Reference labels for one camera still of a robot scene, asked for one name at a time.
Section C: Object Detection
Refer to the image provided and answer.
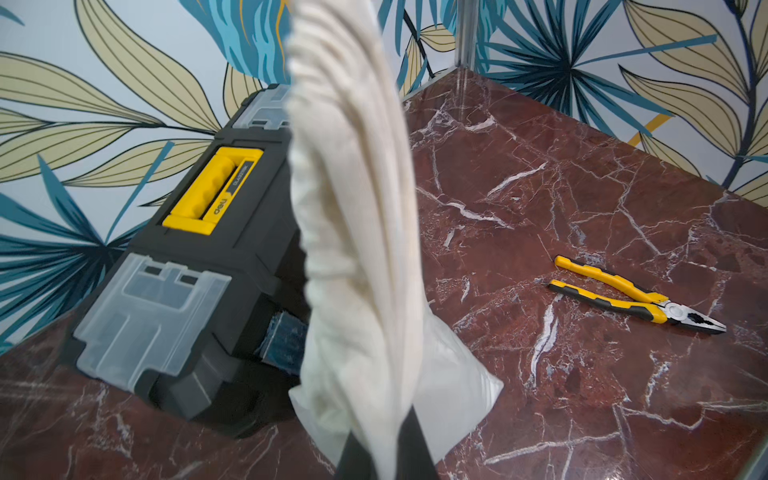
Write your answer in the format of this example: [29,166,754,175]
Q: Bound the black plastic toolbox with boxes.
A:
[60,85,309,438]

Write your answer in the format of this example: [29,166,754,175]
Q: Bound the yellow black pliers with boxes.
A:
[547,255,727,335]

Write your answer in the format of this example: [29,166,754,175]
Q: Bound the cream cloth drawstring bag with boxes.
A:
[285,1,503,479]

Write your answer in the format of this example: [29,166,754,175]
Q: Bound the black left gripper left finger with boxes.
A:
[334,433,378,480]

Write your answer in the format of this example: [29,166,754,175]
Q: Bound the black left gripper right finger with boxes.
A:
[395,407,439,480]

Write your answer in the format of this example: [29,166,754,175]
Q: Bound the aluminium frame post right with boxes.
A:
[455,0,480,70]

